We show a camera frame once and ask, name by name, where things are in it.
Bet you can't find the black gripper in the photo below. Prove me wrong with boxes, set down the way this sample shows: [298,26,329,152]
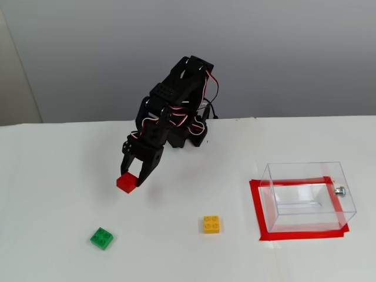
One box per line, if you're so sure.
[120,107,172,188]

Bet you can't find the red lego brick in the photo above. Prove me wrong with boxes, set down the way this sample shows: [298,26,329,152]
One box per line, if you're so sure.
[116,172,139,194]

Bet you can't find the green lego brick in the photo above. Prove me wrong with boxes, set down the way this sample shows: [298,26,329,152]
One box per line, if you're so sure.
[89,227,115,251]

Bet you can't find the yellow lego brick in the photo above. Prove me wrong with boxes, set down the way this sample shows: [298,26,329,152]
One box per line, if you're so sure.
[203,216,223,235]

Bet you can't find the transparent plastic box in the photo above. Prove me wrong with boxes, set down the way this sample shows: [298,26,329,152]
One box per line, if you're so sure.
[260,160,358,234]

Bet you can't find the black power cable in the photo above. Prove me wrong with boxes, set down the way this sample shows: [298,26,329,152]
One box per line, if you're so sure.
[202,98,220,121]

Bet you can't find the red white arm servo wires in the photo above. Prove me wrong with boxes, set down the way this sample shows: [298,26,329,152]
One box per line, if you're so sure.
[130,69,220,139]

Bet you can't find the red tape frame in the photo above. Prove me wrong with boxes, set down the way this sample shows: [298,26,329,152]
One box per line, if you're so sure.
[249,176,350,242]

